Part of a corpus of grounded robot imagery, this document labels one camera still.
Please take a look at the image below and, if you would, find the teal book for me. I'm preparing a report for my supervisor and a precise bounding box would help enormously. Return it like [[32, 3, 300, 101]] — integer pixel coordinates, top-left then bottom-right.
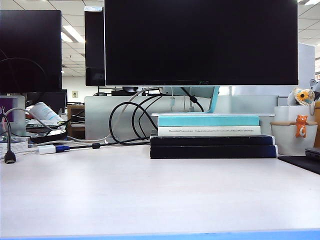
[[157, 115, 261, 127]]

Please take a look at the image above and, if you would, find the black monitor cable with ferrite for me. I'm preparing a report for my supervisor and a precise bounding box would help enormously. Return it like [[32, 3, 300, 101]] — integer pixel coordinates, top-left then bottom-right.
[[180, 86, 206, 113]]

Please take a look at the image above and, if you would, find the rolled white teal paper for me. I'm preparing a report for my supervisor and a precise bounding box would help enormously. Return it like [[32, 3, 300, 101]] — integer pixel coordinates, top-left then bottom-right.
[[30, 101, 65, 124]]

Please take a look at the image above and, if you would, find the wooden shelf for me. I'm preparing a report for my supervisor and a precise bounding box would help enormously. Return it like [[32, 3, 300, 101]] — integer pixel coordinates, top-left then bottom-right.
[[66, 104, 86, 140]]

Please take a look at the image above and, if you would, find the dark navy book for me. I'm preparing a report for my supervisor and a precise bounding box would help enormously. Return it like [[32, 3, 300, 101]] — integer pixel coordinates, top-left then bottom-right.
[[149, 144, 279, 160], [149, 134, 276, 147]]

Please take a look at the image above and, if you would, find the black VGA cable blue plug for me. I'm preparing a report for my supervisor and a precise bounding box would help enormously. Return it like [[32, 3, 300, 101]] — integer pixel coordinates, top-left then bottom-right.
[[54, 138, 152, 153]]

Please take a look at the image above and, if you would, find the white book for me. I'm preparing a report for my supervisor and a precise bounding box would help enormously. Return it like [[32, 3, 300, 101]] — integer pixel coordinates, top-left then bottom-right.
[[157, 125, 262, 137]]

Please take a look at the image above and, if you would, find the ceiling light panel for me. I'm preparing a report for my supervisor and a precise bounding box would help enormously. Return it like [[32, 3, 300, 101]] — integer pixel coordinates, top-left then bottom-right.
[[60, 24, 86, 44]]

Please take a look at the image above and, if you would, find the white VGA adapter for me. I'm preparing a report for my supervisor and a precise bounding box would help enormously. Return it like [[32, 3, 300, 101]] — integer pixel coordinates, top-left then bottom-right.
[[0, 144, 57, 161]]

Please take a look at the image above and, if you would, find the silver display purple screen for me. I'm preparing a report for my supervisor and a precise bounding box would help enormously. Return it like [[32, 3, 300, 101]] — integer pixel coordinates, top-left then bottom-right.
[[0, 95, 27, 137]]

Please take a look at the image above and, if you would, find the orange cat figurine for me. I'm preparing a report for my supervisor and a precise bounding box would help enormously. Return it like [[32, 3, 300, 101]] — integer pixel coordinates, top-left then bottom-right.
[[295, 114, 309, 139]]

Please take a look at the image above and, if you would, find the large black computer monitor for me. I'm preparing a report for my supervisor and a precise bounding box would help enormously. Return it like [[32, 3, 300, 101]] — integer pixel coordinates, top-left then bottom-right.
[[104, 0, 300, 87]]

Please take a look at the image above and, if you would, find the black round dish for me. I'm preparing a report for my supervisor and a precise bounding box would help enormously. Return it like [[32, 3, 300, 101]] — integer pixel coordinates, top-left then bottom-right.
[[29, 129, 68, 144]]

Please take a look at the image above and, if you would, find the stack of magazines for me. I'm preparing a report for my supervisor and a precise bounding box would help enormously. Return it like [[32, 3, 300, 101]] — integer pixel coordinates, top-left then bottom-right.
[[24, 119, 67, 131]]

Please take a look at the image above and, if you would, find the dark background monitor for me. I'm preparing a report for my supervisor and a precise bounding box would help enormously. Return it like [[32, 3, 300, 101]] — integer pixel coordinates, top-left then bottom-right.
[[26, 89, 68, 114]]

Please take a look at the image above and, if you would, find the white cup wooden rim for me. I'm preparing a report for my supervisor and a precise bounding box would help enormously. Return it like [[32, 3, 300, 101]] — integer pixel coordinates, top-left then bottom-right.
[[269, 121, 318, 157]]

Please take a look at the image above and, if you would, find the plush toy with sunflower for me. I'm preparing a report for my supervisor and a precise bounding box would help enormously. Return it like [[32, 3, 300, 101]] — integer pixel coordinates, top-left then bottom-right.
[[287, 87, 317, 116]]

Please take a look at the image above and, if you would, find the dark gray laptop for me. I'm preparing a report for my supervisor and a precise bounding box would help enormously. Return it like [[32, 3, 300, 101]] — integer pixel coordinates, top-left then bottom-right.
[[304, 146, 320, 161]]

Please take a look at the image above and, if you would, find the looped black power cable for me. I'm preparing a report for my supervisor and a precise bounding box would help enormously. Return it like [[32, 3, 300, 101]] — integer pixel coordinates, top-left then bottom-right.
[[108, 93, 165, 146]]

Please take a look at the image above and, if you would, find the black mouse pad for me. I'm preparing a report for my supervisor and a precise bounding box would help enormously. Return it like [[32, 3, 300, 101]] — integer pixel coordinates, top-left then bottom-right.
[[277, 155, 320, 176]]

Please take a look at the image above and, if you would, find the white partition panel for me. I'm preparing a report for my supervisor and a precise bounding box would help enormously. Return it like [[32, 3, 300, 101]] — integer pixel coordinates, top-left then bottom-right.
[[298, 42, 317, 87]]

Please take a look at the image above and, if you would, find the black side monitor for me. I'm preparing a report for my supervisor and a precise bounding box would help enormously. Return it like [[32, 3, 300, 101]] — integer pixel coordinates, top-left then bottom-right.
[[0, 9, 63, 94]]

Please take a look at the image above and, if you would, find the brown cardboard box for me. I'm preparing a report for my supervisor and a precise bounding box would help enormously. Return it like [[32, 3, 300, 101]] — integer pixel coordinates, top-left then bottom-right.
[[314, 99, 320, 149]]

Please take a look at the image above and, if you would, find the gray blue plush toy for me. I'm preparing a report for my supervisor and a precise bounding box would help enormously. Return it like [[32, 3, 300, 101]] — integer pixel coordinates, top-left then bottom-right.
[[309, 78, 320, 101]]

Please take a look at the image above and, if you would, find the black rear monitor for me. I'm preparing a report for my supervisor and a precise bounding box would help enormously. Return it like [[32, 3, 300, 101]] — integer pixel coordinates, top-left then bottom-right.
[[84, 6, 106, 87]]

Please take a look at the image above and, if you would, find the arched gray cable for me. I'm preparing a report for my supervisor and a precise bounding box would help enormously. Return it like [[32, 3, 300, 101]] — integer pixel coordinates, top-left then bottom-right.
[[4, 107, 55, 132]]

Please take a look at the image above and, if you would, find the silver teal monitor stand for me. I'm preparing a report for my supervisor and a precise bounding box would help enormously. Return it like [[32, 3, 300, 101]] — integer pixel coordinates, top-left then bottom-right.
[[151, 86, 276, 118]]

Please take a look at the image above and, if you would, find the black HDMI cable plug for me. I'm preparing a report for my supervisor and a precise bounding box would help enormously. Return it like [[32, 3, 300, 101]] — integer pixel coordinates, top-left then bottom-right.
[[0, 114, 17, 165]]

